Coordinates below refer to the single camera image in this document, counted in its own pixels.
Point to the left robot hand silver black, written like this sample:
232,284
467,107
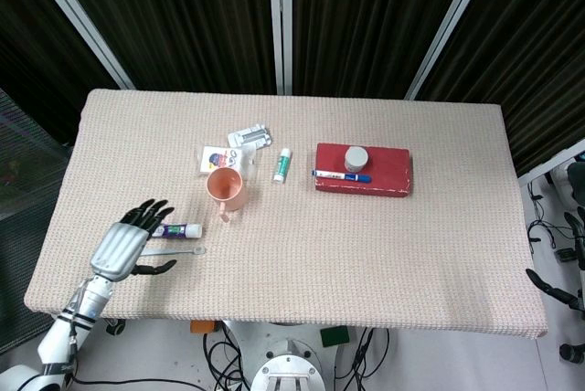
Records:
116,247

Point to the right robot hand black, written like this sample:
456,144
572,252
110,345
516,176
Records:
560,295

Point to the grey toothbrush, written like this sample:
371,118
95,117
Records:
169,251

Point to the purple white toothpaste tube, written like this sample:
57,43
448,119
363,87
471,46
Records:
180,229

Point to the left robot arm silver white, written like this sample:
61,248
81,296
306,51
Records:
59,336

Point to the black caster wheel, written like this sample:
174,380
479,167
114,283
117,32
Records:
116,327

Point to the white packet with cartoon print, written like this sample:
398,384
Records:
219,158

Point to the clear plastic bag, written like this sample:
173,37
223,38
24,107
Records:
249,162

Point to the clear blister pack with cartridges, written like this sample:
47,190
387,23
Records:
250,135

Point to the green white glue stick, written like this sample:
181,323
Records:
282,165

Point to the beige waffle tablecloth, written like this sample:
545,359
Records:
320,263

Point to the white robot torso base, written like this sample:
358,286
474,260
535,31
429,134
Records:
288,368

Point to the red brick block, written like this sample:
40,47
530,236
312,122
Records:
388,167

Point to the blue white marker pen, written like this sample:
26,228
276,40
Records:
338,176

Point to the small grey white jar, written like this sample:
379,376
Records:
356,158

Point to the white equipment frame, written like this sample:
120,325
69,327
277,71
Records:
555,167

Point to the white partition frame post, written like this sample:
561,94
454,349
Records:
77,16
450,25
280,21

